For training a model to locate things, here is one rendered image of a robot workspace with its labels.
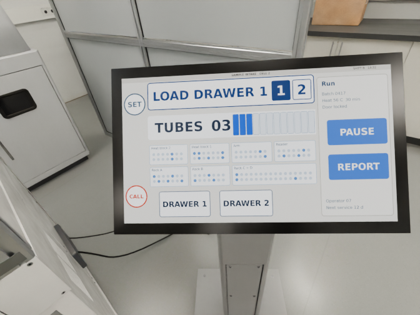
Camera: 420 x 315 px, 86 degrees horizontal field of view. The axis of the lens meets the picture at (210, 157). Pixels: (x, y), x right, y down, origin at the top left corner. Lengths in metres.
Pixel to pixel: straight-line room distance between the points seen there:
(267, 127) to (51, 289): 0.54
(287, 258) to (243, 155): 1.17
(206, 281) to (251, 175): 1.05
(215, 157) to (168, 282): 1.14
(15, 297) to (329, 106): 0.66
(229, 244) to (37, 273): 0.43
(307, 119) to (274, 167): 0.10
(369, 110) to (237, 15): 0.86
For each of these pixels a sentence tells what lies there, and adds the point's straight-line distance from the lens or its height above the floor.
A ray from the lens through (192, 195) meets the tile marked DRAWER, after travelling 0.41.
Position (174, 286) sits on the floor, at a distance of 1.45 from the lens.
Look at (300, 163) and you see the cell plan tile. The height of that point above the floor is 1.06.
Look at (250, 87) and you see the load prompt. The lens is 0.43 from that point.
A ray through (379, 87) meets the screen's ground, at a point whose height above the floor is 1.15.
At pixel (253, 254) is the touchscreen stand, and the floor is 0.68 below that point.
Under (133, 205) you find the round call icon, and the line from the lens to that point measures 0.44.
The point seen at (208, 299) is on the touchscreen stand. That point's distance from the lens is 1.36.
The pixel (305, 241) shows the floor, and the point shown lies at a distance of 1.61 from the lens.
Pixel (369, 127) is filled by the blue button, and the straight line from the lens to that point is 0.47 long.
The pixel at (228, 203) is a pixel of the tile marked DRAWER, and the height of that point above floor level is 1.00.
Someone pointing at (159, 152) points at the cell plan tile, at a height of 1.08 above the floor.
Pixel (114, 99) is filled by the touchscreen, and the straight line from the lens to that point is 0.47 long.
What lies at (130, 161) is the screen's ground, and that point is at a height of 1.06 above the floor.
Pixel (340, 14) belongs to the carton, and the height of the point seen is 0.99.
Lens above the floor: 1.32
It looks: 39 degrees down
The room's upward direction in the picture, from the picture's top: 5 degrees counter-clockwise
